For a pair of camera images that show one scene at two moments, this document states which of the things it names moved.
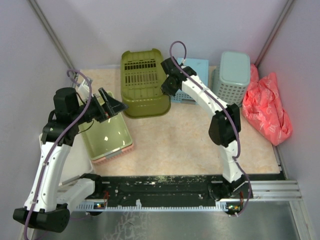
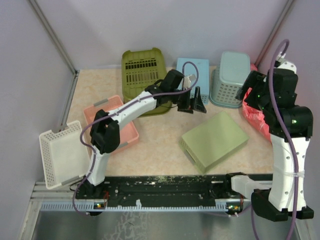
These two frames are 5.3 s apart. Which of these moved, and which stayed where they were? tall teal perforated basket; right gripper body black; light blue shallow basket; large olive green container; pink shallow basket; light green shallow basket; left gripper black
Moved: left gripper black; light green shallow basket; right gripper body black; pink shallow basket
Stayed: tall teal perforated basket; light blue shallow basket; large olive green container
